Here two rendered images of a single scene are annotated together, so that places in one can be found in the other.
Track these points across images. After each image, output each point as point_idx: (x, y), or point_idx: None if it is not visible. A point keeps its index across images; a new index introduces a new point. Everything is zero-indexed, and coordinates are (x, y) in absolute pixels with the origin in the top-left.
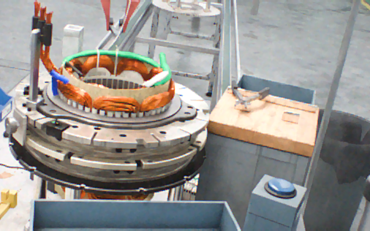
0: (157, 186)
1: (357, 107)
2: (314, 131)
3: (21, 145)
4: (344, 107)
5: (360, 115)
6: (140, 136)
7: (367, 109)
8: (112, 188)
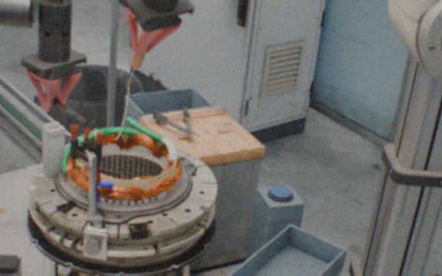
0: (210, 237)
1: (27, 39)
2: (248, 133)
3: (79, 260)
4: (14, 44)
5: (37, 48)
6: (197, 204)
7: (37, 37)
8: (191, 256)
